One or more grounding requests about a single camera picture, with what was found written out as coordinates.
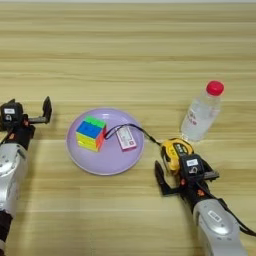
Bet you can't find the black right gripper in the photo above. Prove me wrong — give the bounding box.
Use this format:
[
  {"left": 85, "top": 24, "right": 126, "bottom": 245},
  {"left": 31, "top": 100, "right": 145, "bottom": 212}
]
[{"left": 154, "top": 159, "right": 220, "bottom": 213}]

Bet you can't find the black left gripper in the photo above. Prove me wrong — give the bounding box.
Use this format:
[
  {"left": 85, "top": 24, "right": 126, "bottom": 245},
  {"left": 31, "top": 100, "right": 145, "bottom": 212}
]
[{"left": 0, "top": 96, "right": 53, "bottom": 149}]

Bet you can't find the yellow black tape measure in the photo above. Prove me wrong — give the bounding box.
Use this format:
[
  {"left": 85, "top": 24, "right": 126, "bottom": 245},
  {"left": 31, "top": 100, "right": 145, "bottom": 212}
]
[{"left": 160, "top": 137, "right": 195, "bottom": 175}]

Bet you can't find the black tape measure strap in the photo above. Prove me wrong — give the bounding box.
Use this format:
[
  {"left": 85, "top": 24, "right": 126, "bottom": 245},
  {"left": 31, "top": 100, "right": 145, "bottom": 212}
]
[{"left": 104, "top": 123, "right": 163, "bottom": 147}]

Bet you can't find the colourful puzzle cube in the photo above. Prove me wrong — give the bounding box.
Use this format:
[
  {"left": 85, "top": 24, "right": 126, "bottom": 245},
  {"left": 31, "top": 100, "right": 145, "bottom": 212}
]
[{"left": 75, "top": 115, "right": 108, "bottom": 153}]

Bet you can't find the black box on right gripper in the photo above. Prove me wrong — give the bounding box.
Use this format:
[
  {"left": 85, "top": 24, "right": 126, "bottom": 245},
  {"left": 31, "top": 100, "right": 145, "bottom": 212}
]
[{"left": 179, "top": 153, "right": 205, "bottom": 178}]

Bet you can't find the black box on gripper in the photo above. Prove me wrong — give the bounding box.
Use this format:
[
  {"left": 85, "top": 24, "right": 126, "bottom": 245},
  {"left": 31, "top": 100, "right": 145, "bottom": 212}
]
[
  {"left": 179, "top": 153, "right": 205, "bottom": 178},
  {"left": 0, "top": 102, "right": 25, "bottom": 128}
]

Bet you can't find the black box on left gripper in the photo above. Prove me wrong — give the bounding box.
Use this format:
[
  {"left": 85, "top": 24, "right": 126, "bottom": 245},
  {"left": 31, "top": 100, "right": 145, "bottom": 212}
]
[{"left": 0, "top": 102, "right": 25, "bottom": 128}]

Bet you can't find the purple round plate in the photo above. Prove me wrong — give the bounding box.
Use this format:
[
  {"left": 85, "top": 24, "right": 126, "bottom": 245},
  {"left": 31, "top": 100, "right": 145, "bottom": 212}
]
[{"left": 65, "top": 107, "right": 145, "bottom": 177}]

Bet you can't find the pink white strap tag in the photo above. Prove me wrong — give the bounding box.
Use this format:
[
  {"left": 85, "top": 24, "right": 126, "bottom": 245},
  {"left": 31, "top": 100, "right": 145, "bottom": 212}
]
[{"left": 115, "top": 126, "right": 138, "bottom": 152}]

